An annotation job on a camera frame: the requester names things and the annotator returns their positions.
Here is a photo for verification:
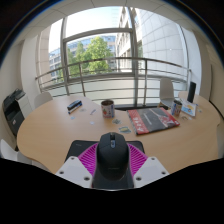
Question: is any metal balcony railing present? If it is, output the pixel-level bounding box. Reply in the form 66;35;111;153
34;57;192;96

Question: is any white chair with wooden legs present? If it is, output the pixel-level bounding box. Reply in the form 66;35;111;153
0;138;33;164

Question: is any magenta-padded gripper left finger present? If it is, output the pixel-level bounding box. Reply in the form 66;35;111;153
55;142;101;189

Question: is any black and white printer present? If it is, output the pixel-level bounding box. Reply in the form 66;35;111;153
2;88;27;137

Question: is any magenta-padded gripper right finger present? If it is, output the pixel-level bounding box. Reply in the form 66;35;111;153
126;143;170;188

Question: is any red magazine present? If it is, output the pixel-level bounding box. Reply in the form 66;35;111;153
126;107;181;136

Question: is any black computer mouse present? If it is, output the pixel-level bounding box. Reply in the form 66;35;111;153
92;131;135;190

